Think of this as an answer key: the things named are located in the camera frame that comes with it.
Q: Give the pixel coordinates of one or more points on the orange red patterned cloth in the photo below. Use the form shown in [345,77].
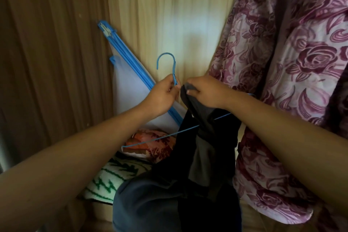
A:
[152,144]

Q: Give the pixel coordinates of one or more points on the person's right hand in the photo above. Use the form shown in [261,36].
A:
[212,93]

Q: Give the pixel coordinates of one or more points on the person's left hand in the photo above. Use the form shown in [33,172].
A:
[160,98]

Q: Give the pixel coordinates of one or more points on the blue edged white panel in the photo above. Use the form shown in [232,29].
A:
[127,90]

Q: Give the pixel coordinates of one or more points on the green white patterned cloth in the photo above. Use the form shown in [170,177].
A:
[114,180]

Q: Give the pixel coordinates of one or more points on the person's right forearm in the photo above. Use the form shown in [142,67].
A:
[299,147]

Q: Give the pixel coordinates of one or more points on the person's left forearm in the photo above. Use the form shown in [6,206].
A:
[62,166]

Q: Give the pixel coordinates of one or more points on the wooden wardrobe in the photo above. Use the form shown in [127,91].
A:
[40,63]

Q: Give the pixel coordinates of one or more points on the pink floral jacket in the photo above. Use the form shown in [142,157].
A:
[299,63]

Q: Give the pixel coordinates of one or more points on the dark grey t-shirt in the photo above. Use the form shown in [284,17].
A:
[176,199]

